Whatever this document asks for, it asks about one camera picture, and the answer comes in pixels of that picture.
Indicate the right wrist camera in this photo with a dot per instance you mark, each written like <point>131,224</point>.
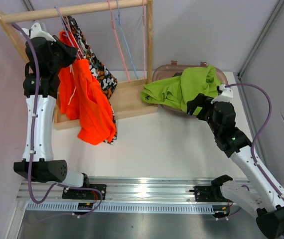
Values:
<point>225,94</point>

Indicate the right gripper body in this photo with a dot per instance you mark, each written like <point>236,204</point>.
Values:
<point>204,102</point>

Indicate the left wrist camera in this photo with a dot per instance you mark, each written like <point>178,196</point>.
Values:
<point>36,30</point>

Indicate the patterned black orange shorts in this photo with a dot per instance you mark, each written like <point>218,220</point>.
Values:
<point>95,85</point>

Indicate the wooden clothes rack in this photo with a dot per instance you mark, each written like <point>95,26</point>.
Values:
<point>125,101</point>

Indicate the pink hanger of patterned shorts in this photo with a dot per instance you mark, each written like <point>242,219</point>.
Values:
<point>67,25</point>

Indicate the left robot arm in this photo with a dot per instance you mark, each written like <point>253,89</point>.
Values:
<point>46,59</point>

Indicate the lime green shorts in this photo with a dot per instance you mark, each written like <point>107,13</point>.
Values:
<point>176,91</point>

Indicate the olive green shorts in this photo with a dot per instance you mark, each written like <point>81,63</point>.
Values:
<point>177,74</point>

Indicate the pink wire hanger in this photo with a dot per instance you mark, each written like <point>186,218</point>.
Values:
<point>144,38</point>

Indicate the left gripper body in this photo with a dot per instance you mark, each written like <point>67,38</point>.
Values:
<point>63,58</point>

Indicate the white slotted cable duct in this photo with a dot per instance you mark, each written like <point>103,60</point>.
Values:
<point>129,208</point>

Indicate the blue hanger of orange shorts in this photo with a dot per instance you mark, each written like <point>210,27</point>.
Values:
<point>66,27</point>

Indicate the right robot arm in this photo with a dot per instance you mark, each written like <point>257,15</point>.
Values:
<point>266,206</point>

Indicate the blue wire hanger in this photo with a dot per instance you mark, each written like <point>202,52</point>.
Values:
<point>125,42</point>

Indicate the aluminium mounting rail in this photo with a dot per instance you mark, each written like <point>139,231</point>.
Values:
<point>133,190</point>

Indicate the pink hanger of green shorts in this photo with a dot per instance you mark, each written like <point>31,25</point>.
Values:
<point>117,41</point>

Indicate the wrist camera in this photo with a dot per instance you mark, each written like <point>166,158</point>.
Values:
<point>36,30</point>
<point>225,94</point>

